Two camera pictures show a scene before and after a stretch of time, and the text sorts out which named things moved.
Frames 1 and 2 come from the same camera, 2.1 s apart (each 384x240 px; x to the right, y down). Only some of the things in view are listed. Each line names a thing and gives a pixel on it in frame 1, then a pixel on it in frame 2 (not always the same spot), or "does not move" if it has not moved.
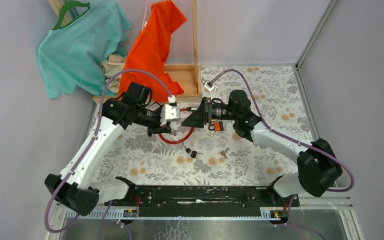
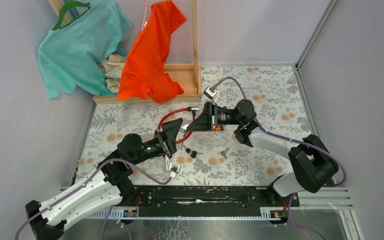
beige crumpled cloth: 113,65 does not move
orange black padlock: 217,126 does not move
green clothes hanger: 68,5 does not move
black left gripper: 157,128 → 171,130
